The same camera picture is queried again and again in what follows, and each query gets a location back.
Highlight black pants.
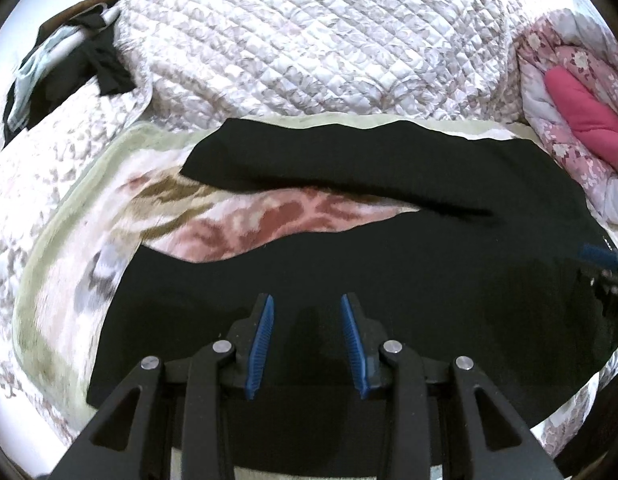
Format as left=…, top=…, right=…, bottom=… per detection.
left=87, top=119, right=618, bottom=424

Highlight dark clothes pile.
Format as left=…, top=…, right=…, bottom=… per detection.
left=2, top=0, right=136, bottom=144

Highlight pink floral comforter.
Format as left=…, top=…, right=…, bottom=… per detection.
left=517, top=10, right=618, bottom=226

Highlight white quilted floral bedspread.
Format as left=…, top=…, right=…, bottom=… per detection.
left=0, top=0, right=610, bottom=455

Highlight magenta pillow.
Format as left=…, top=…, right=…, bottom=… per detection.
left=544, top=67, right=618, bottom=172

